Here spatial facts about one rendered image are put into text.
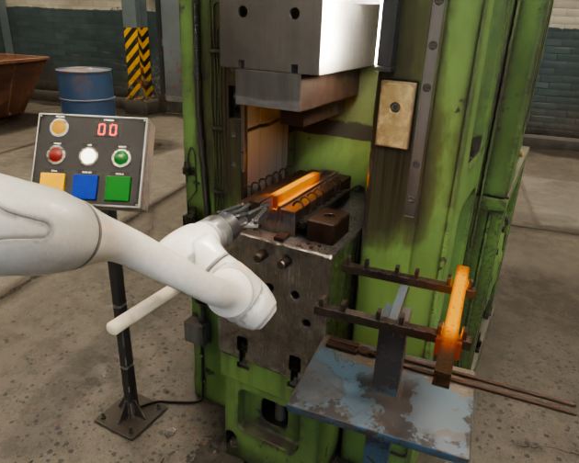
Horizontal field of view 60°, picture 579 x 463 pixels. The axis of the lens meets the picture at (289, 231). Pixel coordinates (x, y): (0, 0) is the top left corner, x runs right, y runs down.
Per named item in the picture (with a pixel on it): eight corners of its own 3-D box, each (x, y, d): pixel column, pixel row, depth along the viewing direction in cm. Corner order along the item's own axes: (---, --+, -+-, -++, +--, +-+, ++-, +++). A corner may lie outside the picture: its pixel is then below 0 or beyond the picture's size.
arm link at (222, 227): (221, 261, 118) (236, 251, 123) (221, 225, 114) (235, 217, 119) (191, 252, 122) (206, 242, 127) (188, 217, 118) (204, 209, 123)
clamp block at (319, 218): (333, 246, 139) (334, 225, 136) (305, 240, 142) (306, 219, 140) (349, 232, 149) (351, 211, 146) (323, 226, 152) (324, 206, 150)
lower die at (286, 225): (294, 237, 144) (295, 209, 141) (236, 222, 152) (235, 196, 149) (349, 197, 178) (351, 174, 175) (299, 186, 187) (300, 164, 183)
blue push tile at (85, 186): (95, 199, 149) (98, 175, 149) (70, 198, 149) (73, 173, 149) (97, 200, 150) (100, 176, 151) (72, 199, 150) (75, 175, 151)
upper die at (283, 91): (300, 112, 130) (300, 74, 126) (235, 104, 138) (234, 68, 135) (357, 94, 164) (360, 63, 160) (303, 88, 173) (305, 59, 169)
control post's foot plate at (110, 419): (132, 444, 188) (130, 425, 185) (90, 422, 198) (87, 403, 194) (170, 408, 206) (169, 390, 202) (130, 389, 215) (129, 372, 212)
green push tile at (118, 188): (128, 201, 148) (131, 176, 149) (103, 200, 149) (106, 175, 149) (130, 202, 150) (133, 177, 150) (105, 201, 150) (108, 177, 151)
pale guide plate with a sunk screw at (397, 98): (406, 150, 132) (415, 83, 125) (374, 145, 136) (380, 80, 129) (409, 148, 134) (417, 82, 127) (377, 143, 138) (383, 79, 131)
